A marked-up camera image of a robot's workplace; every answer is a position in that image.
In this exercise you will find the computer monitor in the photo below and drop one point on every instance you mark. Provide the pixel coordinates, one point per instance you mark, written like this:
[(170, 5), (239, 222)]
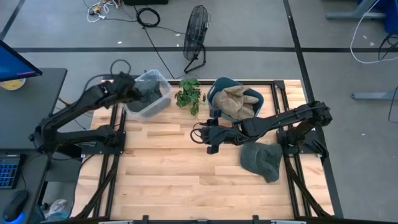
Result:
[(12, 63)]

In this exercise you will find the blue object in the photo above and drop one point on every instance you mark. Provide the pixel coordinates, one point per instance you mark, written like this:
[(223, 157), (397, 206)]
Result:
[(390, 15)]

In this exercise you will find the grey keyboard desk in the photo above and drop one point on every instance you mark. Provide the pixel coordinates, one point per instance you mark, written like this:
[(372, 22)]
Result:
[(31, 174)]

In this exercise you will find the clear plastic bin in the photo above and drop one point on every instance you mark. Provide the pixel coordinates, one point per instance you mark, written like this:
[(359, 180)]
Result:
[(164, 99)]

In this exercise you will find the grey desk leg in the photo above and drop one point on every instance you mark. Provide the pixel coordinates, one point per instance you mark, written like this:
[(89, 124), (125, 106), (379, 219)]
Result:
[(351, 15)]

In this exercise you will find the backlit keyboard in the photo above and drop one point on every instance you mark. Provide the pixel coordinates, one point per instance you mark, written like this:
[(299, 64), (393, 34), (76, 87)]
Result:
[(7, 172)]

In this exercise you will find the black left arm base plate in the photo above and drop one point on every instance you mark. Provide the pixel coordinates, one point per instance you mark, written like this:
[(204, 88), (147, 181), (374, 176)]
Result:
[(102, 151)]

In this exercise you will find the black computer mouse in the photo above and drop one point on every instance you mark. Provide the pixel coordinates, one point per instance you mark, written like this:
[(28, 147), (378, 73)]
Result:
[(15, 203)]

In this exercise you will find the grey desk foot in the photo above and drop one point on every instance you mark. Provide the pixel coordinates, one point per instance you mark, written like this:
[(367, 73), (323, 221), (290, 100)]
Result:
[(373, 96)]

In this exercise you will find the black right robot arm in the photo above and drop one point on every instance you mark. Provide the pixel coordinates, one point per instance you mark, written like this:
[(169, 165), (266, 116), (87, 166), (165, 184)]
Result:
[(280, 119)]

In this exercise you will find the black desk support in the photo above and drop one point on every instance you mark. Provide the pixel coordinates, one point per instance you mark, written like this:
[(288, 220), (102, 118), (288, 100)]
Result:
[(70, 152)]

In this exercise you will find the green leafy plant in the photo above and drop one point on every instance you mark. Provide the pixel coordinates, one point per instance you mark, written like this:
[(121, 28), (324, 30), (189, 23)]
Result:
[(188, 93)]

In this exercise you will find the grey white bundle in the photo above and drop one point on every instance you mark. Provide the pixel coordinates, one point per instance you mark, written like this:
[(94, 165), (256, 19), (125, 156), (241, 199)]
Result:
[(57, 208)]

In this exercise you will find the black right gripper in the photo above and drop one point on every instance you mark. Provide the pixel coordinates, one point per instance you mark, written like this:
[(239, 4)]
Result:
[(224, 135)]

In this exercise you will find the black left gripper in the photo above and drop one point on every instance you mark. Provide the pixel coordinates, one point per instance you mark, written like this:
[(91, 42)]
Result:
[(124, 88)]

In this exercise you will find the yellow disc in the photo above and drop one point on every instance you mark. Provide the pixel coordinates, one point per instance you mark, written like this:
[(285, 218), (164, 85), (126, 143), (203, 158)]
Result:
[(12, 84)]

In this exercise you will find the dark green brimmed hat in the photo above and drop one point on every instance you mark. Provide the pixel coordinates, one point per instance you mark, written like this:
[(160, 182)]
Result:
[(262, 160)]

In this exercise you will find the white bracket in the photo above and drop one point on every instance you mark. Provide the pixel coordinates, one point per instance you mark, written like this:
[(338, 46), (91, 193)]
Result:
[(115, 222), (287, 222)]

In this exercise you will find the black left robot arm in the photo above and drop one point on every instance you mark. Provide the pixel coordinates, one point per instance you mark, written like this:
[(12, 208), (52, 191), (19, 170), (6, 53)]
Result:
[(71, 109)]

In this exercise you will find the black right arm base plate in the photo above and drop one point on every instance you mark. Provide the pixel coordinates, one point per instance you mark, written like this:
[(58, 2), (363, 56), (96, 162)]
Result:
[(311, 143)]

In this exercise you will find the black box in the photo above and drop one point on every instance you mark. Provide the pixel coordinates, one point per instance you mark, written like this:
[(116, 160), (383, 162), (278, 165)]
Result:
[(146, 2)]

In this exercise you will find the black floor fan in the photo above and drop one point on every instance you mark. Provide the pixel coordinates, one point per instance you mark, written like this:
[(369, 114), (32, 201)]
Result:
[(195, 31)]

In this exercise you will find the black aluminium table frame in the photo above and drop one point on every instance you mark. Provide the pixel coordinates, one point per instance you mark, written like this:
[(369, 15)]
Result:
[(279, 84)]

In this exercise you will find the teal plastic bin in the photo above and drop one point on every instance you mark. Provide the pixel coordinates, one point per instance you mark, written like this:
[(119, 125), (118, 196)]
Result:
[(217, 84)]

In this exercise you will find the black desk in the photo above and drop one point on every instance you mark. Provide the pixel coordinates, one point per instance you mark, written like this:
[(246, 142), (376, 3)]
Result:
[(28, 109)]

